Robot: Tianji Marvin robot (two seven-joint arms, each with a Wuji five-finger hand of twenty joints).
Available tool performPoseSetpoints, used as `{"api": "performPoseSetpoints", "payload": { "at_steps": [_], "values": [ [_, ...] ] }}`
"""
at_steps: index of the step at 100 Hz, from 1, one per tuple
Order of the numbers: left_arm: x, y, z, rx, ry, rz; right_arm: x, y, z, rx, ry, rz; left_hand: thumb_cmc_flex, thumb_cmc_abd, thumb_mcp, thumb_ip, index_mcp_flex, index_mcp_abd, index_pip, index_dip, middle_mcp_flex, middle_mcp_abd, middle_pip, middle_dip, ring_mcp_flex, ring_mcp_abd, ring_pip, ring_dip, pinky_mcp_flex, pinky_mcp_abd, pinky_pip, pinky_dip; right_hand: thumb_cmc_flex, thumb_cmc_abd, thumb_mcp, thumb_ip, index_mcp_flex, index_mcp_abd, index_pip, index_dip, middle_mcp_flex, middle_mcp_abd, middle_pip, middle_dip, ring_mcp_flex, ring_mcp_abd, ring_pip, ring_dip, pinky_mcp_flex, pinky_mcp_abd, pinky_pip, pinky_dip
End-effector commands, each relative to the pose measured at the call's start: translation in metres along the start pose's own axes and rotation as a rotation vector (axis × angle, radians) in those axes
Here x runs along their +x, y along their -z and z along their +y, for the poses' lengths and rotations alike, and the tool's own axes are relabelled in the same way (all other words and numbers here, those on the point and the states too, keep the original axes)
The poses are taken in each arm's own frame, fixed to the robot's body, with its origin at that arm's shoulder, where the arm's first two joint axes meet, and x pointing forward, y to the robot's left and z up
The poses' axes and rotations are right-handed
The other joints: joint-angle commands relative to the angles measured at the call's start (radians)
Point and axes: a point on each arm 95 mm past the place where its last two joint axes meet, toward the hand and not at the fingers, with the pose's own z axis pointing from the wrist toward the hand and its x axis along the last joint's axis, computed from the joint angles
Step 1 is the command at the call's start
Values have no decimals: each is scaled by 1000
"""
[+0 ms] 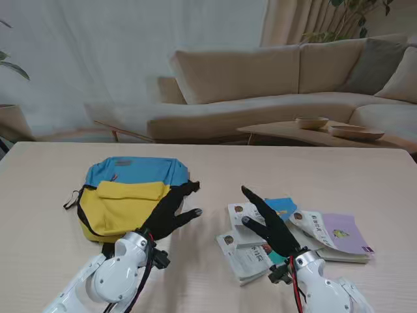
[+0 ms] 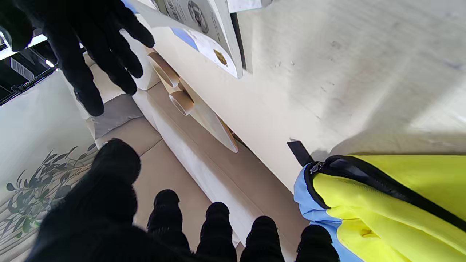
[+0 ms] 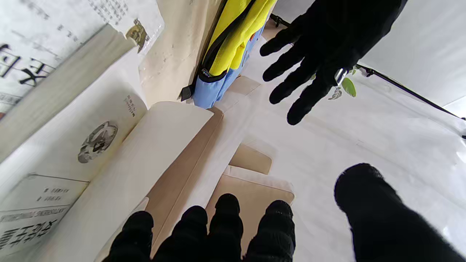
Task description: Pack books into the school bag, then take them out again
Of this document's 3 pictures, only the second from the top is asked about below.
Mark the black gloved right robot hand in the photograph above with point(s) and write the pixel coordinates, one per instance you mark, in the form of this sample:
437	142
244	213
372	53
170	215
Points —
80	29

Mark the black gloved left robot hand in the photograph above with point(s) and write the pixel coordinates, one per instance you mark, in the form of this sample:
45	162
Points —
91	218

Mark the white and blue cover book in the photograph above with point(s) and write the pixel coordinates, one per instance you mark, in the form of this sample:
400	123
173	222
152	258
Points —
207	40

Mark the yellow and blue school bag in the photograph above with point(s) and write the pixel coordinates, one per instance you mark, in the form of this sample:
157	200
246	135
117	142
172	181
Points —
400	189

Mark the tall green leafy plant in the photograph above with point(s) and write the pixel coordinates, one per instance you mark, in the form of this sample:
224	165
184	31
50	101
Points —
40	189

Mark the grey sofa cushion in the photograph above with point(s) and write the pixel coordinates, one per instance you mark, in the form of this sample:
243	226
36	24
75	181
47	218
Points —
116	114

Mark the wide shallow wooden bowl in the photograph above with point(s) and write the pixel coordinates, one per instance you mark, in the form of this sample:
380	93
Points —
164	71

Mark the small wooden bowl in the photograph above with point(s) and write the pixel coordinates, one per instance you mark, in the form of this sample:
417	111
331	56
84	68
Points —
182	103

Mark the wooden coffee table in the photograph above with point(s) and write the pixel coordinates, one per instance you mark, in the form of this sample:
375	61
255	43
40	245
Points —
214	123

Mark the white and teal cover book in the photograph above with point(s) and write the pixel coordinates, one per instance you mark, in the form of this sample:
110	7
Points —
247	4

